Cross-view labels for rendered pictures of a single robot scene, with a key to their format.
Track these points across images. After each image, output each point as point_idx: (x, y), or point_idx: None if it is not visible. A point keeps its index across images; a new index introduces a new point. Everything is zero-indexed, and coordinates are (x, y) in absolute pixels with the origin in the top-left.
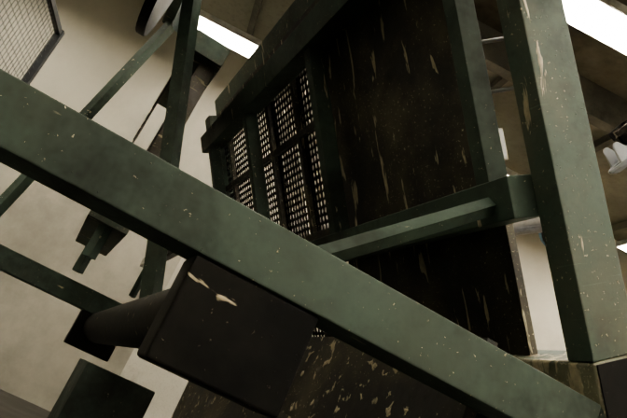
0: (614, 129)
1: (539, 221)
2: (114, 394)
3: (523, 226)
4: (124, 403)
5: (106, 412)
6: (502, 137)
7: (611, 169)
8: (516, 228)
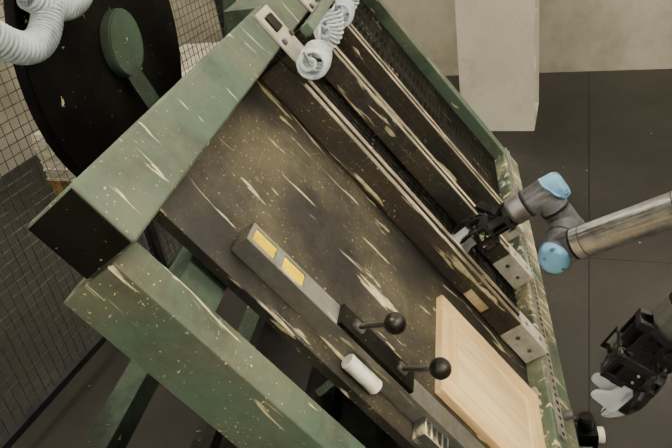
0: (607, 337)
1: (654, 229)
2: (346, 407)
3: (633, 239)
4: (356, 409)
5: (349, 417)
6: (429, 442)
7: (604, 408)
8: (623, 242)
